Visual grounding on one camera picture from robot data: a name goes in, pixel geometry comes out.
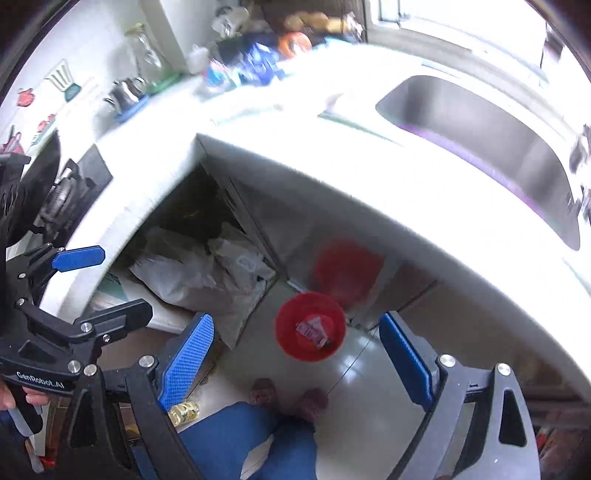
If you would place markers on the pink slipper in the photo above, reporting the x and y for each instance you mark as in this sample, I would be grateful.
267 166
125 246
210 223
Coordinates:
313 405
263 392

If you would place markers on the white plastic bag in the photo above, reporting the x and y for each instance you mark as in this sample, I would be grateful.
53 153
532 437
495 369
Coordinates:
240 263

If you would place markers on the orange plastic container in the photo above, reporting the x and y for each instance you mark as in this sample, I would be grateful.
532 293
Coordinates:
294 44

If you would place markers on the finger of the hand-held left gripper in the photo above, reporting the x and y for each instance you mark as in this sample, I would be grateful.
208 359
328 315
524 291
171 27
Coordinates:
78 258
120 316

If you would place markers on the blue tissue packet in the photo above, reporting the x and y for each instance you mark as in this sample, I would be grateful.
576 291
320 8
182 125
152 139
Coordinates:
261 62

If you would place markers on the steel cabinet door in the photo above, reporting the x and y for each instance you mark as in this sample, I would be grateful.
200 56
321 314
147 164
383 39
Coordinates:
286 221
401 300

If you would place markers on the glass jar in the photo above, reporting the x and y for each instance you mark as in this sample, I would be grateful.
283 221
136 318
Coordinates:
144 53

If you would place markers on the blue plate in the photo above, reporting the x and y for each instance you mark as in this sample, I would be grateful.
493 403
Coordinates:
134 110

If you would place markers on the white plastic bottle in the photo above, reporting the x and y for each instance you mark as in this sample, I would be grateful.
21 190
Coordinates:
198 60

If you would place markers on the window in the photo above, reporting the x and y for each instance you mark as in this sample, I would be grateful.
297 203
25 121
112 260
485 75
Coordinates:
461 18

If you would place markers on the pale green tray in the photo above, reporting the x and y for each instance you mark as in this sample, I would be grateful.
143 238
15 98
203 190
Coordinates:
166 82

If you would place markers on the red wall sticker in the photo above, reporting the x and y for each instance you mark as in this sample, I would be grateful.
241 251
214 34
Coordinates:
25 97

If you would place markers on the white woven sack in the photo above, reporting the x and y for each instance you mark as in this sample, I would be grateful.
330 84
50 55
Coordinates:
184 281

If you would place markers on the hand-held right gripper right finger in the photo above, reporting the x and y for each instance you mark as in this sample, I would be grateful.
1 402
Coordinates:
406 364

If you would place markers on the green white wall sticker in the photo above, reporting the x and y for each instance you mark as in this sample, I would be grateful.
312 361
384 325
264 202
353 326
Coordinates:
64 81

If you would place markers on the stainless steel sink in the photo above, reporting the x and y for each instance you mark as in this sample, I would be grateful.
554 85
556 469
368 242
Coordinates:
461 134

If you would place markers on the person's blue trousers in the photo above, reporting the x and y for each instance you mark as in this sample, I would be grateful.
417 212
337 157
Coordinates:
249 443

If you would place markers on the red plastic bucket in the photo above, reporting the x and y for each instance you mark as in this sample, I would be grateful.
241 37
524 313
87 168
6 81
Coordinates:
291 318

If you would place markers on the person's left hand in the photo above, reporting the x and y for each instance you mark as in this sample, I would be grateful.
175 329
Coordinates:
7 397

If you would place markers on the pink crumpled wrapper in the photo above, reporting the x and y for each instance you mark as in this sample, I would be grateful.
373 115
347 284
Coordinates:
314 331

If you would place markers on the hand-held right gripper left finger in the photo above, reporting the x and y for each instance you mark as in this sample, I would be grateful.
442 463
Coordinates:
184 364

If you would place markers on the steel kettle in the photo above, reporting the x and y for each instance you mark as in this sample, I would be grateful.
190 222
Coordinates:
124 92

